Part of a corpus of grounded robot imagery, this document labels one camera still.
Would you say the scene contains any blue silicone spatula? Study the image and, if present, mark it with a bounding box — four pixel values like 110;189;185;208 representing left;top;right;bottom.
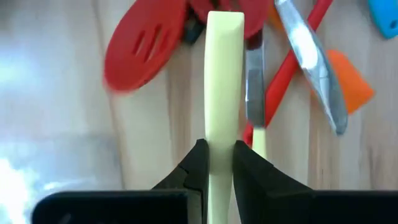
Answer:
368;0;398;40

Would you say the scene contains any red long-handled utensil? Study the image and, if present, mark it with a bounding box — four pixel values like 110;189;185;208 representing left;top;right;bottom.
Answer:
242;0;333;147

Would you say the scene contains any cream silicone spatula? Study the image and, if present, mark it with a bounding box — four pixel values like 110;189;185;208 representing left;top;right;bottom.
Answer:
203;11;246;224

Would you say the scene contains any orange silicone spatula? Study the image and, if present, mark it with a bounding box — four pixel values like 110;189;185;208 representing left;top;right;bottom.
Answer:
310;49;376;115

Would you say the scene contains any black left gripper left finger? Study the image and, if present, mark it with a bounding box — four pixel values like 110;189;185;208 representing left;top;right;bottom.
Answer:
30;139;210;224

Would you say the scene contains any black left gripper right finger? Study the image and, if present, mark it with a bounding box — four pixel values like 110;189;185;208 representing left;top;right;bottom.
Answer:
233;140;398;224

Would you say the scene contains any black utensil handle with label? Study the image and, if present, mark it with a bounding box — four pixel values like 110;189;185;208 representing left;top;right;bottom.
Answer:
182;6;206;44

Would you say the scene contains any red slotted turner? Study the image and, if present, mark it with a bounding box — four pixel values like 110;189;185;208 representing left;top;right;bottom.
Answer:
103;0;187;93

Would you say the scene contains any red silicone spoon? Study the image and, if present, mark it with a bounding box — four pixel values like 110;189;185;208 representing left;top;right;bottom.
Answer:
188;0;274;40

